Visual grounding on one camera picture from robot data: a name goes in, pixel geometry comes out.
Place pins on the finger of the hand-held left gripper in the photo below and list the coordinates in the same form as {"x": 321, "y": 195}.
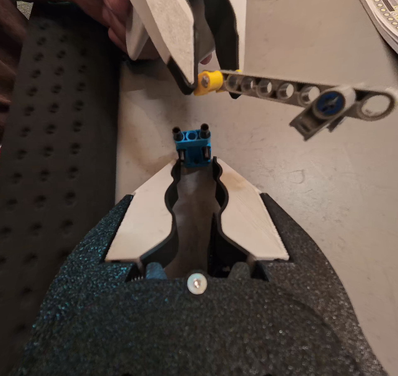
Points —
{"x": 236, "y": 24}
{"x": 168, "y": 24}

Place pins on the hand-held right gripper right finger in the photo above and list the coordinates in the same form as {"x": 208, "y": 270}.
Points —
{"x": 252, "y": 223}

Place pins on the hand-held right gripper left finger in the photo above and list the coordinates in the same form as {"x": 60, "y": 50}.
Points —
{"x": 143, "y": 223}

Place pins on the long grey building beam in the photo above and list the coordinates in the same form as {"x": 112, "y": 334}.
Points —
{"x": 279, "y": 89}

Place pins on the blue panel with black pins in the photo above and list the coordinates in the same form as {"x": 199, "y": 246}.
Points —
{"x": 192, "y": 147}

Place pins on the short grey connector piece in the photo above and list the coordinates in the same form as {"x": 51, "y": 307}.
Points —
{"x": 311, "y": 120}

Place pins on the blue connector pin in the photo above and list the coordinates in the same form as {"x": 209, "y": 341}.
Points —
{"x": 330, "y": 102}

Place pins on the person's left hand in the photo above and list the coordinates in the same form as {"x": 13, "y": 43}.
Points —
{"x": 105, "y": 2}

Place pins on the black perforated pad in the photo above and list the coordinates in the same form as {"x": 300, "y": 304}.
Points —
{"x": 56, "y": 133}

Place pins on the instruction booklet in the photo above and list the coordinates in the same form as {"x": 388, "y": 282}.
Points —
{"x": 382, "y": 15}

